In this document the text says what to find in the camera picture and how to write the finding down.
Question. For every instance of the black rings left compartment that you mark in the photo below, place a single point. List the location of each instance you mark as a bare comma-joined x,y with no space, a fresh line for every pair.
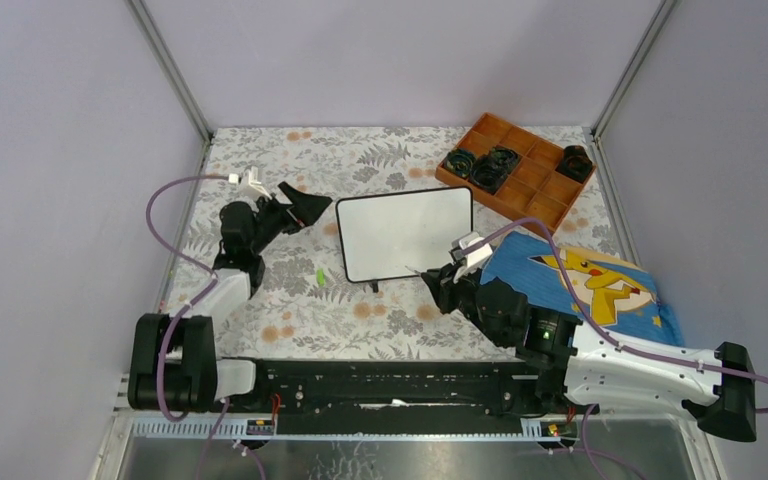
458,161

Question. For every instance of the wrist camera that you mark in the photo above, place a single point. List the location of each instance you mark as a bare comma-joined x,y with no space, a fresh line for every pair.
249,184
471,250

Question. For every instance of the white whiteboard black frame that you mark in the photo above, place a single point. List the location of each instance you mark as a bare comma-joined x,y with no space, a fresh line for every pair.
381,234

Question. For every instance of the blue Pikachu cloth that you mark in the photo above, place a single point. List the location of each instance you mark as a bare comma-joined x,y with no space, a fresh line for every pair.
618,295

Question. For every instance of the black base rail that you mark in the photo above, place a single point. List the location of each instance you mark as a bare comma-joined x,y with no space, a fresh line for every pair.
399,398

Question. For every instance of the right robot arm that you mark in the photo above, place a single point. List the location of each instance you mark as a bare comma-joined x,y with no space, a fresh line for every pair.
577,366

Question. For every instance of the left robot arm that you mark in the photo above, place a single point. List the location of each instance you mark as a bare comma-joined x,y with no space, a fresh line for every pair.
174,367

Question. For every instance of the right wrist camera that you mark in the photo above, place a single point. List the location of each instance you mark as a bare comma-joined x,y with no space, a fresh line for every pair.
471,250

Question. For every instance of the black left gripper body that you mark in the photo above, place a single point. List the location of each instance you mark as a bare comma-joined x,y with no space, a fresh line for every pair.
270,221

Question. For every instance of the black rings compartment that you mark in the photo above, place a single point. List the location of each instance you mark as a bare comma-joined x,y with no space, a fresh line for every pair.
458,161
493,169
575,160

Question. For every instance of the black rings middle compartment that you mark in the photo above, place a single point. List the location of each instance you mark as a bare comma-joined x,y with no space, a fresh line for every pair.
493,169

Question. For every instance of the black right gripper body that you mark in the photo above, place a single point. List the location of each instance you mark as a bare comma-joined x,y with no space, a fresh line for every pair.
465,283

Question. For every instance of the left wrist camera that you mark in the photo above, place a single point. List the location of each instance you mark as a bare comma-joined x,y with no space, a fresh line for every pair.
249,184

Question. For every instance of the black rings right compartment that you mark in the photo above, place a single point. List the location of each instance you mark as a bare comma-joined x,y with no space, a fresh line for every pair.
575,160

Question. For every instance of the orange wooden compartment tray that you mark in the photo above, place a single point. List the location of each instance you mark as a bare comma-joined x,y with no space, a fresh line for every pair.
515,172

